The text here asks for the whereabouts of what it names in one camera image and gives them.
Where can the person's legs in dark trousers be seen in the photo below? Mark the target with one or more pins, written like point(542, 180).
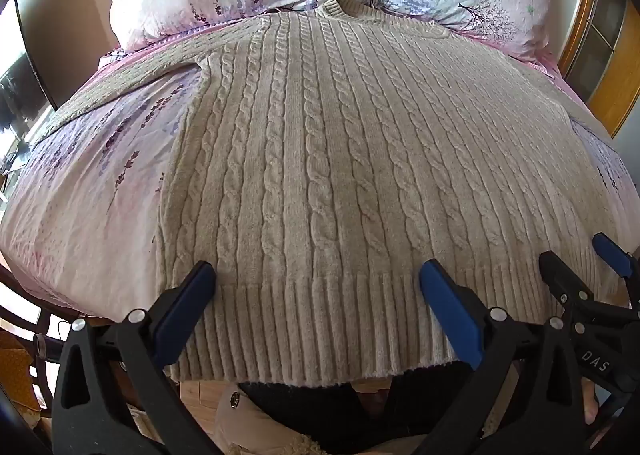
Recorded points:
point(310, 410)

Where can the wooden frame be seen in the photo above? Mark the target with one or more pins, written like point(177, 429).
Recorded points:
point(595, 30)

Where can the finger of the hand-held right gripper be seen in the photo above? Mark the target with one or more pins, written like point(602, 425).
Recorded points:
point(612, 255)
point(562, 277)

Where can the pink floral bed sheet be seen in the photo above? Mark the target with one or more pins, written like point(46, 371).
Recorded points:
point(95, 195)

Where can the dark metal chair frame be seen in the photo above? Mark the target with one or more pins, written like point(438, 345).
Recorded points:
point(35, 350)

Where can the dark flat screen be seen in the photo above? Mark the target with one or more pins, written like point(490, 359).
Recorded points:
point(20, 65)

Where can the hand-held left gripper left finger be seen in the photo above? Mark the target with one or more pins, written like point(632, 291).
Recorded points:
point(187, 305)

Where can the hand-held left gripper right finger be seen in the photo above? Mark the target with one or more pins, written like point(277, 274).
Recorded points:
point(450, 305)

